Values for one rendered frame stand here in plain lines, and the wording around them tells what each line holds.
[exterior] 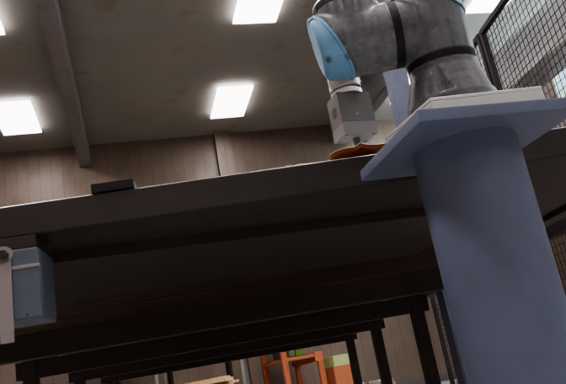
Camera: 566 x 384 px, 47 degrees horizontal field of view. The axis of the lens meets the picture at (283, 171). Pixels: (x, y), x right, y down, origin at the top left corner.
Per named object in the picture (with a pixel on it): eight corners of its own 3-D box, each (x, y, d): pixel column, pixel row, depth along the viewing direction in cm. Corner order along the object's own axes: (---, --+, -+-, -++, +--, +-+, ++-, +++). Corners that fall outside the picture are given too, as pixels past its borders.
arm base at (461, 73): (520, 95, 105) (504, 39, 107) (440, 101, 100) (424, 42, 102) (467, 127, 119) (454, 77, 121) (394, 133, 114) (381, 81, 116)
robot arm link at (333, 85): (322, 83, 157) (353, 82, 160) (326, 100, 156) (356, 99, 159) (333, 68, 151) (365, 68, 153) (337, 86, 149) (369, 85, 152)
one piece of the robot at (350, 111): (352, 94, 162) (366, 156, 157) (319, 95, 159) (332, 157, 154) (368, 75, 153) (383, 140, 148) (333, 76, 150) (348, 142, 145)
